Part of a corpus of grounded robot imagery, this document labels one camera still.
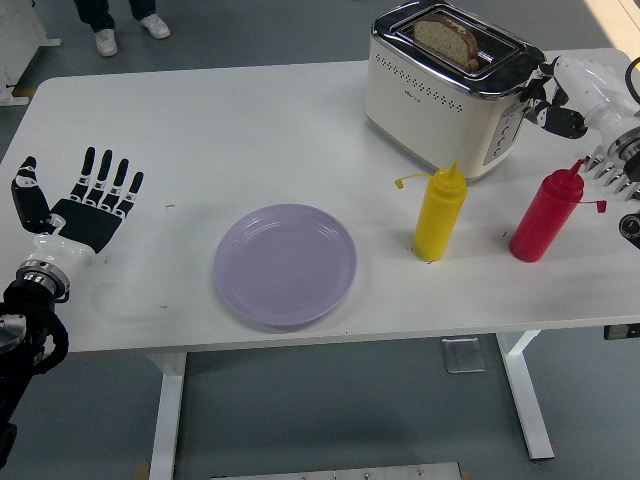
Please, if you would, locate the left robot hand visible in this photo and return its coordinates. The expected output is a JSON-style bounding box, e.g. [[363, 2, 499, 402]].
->
[[10, 147, 146, 275]]

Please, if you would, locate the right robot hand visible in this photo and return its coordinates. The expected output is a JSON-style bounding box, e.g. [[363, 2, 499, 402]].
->
[[519, 55, 640, 144]]

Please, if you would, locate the bread slice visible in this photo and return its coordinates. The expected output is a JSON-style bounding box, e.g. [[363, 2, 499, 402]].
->
[[412, 13, 481, 71]]

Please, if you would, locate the cream two-slot toaster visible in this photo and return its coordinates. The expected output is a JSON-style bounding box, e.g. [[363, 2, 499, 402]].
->
[[363, 0, 549, 184]]

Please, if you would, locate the purple plate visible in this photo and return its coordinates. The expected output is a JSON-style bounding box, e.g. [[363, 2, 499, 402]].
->
[[213, 203, 359, 329]]

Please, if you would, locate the white machine housing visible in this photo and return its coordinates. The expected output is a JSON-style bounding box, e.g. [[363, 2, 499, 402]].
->
[[0, 0, 62, 106]]

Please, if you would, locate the small metal floor plate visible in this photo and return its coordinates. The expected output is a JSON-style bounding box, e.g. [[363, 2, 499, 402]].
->
[[440, 337, 487, 374]]

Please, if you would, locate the long metal floor plate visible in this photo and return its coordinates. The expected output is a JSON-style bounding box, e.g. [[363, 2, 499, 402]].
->
[[209, 461, 464, 480]]

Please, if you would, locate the silver toast rack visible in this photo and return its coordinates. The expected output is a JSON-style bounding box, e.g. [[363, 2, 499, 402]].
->
[[582, 144, 640, 202]]

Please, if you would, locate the red squeeze bottle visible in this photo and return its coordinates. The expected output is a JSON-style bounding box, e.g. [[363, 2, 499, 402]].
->
[[508, 159, 608, 264]]

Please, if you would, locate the yellow squeeze bottle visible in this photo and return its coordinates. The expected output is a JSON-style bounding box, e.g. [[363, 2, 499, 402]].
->
[[394, 160, 468, 263]]

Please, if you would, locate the person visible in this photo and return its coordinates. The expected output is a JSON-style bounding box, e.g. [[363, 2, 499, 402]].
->
[[72, 0, 172, 57]]

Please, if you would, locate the white table leg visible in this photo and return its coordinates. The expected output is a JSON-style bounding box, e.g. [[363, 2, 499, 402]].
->
[[494, 330, 556, 461], [148, 352, 189, 480]]

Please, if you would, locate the black table control panel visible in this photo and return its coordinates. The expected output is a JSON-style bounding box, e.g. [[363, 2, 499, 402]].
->
[[603, 323, 640, 342]]

